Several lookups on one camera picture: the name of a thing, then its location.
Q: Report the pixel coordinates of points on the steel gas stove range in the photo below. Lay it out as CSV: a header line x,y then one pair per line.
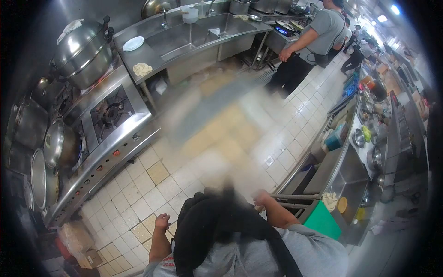
x,y
107,138

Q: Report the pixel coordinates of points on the person's left hand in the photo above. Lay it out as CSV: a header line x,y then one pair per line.
x,y
162,222

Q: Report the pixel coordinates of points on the person's left fingers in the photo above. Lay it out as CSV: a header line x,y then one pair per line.
x,y
165,217

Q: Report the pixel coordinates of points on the cardboard box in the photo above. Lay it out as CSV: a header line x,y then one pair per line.
x,y
89,259

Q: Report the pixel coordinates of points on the yellow round lid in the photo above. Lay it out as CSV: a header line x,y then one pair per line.
x,y
342,205

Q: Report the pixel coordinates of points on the steel wok cooking station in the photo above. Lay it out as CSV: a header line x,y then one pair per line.
x,y
277,24

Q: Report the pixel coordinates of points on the green cutting board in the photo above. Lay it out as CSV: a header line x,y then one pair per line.
x,y
322,221

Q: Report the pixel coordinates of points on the white plate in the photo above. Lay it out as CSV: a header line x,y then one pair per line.
x,y
133,44

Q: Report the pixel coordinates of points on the white plastic tub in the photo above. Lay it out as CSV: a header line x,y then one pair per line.
x,y
190,15

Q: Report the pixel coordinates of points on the crumpled yellow cloth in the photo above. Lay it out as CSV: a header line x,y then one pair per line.
x,y
142,69

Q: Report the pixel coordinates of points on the steel faucet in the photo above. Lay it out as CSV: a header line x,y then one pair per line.
x,y
164,19

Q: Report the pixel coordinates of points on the steel double sink counter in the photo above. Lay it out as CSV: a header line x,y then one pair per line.
x,y
193,45

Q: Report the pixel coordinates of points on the crumpled white rag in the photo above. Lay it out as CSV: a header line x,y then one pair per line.
x,y
330,201

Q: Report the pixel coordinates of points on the large flat steel pan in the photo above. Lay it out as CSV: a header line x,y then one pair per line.
x,y
39,178

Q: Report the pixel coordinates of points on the person's right hand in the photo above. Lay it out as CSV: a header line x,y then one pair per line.
x,y
262,199

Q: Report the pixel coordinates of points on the small steel bowl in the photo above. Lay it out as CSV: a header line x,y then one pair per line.
x,y
359,137

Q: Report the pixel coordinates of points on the person's right fingers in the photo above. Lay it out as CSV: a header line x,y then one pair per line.
x,y
257,198

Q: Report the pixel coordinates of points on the large steel steamer pot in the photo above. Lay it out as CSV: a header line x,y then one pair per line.
x,y
84,55

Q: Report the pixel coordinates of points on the hanging steel wok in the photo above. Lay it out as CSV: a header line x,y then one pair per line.
x,y
154,7

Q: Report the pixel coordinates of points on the round steel wok lid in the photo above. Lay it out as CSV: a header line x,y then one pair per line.
x,y
55,142

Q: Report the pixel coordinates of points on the blue plastic container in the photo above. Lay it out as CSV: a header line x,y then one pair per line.
x,y
334,142

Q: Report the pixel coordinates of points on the white cloth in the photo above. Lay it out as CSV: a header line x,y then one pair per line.
x,y
69,29

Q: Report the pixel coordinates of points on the deep steel pot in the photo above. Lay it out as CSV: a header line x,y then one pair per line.
x,y
31,123

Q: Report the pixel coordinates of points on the long steel prep counter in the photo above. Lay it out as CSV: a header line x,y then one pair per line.
x,y
349,180

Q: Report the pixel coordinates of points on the white sack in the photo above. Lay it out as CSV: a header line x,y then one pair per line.
x,y
76,238

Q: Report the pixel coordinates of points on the person's body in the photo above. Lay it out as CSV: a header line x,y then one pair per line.
x,y
242,249

